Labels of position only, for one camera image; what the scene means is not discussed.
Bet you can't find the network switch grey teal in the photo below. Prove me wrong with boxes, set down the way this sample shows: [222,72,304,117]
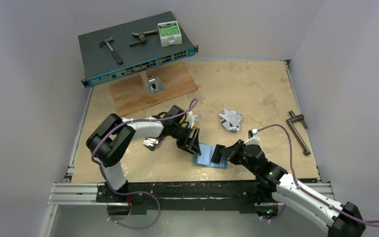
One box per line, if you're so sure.
[78,11,198,88]

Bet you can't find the bronze door handle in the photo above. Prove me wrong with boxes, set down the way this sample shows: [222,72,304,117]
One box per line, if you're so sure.
[129,30,158,47]

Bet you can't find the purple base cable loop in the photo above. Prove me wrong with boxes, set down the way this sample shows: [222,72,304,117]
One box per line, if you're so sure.
[106,191,162,230]

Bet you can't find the metal door lever handle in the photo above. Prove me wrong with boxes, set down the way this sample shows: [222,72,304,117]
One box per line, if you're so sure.
[286,110,311,156]

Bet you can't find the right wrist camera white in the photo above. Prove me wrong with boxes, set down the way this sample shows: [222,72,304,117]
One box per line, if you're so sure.
[244,129,261,145]

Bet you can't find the black credit card stack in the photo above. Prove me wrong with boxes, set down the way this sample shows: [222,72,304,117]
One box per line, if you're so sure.
[143,137,162,151]

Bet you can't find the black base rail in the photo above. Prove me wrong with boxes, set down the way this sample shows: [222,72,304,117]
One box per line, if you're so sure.
[96,180,282,218]

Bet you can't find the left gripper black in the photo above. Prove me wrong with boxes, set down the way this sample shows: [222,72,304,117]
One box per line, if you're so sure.
[170,123,200,156]

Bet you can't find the aluminium frame rail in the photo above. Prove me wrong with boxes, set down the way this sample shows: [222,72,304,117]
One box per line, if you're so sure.
[45,157,344,237]

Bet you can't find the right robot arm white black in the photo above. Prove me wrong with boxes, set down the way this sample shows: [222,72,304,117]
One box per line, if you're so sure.
[211,140,366,237]

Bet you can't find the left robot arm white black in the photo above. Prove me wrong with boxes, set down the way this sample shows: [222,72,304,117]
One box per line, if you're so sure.
[86,105,201,202]

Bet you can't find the metal stand bracket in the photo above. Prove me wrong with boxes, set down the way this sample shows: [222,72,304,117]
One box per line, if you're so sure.
[139,71,165,96]

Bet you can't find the small hammer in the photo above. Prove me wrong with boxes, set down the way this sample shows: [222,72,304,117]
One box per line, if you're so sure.
[99,37,123,65]

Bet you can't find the wooden board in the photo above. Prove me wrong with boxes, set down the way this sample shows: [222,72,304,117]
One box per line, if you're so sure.
[109,62,197,117]

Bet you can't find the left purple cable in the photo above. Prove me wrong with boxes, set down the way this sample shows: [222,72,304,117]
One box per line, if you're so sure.
[90,98,199,197]

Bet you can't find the white green electrical module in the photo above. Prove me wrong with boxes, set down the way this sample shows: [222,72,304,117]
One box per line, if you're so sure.
[157,21,182,47]

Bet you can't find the blue card holder wallet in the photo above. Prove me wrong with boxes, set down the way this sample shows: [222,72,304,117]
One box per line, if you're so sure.
[193,143,227,169]

